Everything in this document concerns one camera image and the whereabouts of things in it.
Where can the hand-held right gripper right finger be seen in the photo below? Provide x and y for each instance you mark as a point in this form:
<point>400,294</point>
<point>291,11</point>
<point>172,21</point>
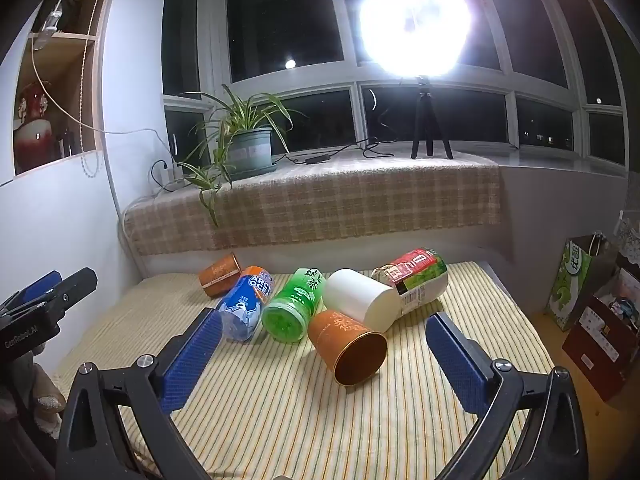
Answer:
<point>457,360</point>

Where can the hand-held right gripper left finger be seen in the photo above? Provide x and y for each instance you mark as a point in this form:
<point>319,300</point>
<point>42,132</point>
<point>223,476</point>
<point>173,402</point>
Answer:
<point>192,355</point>

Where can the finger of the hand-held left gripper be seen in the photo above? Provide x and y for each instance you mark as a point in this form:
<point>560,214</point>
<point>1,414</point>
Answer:
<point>75,287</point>
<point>40,286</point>

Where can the orange paper cup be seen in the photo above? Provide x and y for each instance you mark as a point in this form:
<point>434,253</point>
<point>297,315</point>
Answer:
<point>340,332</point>
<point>217,275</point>

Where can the blue printed cup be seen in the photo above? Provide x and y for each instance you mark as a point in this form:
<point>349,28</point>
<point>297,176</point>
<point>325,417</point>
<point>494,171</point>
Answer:
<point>245,305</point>

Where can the red and green printed cup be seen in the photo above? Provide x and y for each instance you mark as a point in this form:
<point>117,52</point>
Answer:
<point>417,277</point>

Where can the white cup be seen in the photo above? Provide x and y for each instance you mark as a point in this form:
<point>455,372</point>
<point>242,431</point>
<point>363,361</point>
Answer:
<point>357,295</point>

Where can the striped yellow mat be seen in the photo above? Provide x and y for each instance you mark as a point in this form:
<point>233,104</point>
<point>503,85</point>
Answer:
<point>275,410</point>

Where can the green plastic bottle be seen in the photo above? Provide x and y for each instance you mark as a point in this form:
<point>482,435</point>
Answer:
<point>295,300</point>

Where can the green paper bag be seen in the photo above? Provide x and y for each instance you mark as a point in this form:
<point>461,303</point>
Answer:
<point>575,285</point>

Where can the dark red box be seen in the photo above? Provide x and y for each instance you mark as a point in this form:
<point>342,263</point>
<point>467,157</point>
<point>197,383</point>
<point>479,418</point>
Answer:
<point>600,345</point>

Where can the white power strip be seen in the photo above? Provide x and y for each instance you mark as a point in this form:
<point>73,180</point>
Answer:
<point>170,177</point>

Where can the red figurine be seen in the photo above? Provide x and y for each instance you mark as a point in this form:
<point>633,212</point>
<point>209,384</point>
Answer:
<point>32,135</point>

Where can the plaid cloth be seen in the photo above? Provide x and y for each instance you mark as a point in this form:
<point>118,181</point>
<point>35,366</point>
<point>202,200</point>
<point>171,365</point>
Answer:
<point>350,200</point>

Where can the patterned bag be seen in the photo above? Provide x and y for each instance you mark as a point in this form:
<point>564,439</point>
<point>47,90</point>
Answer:
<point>630,240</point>

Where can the potted spider plant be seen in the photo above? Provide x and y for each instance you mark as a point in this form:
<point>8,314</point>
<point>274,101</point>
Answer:
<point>250,150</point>

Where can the wooden shelf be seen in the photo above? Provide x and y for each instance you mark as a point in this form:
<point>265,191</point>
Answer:
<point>75,36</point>

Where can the black tripod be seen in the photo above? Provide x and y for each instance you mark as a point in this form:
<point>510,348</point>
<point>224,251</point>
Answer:
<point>424,110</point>

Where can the white window frame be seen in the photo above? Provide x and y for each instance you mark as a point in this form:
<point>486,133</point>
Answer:
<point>510,115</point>

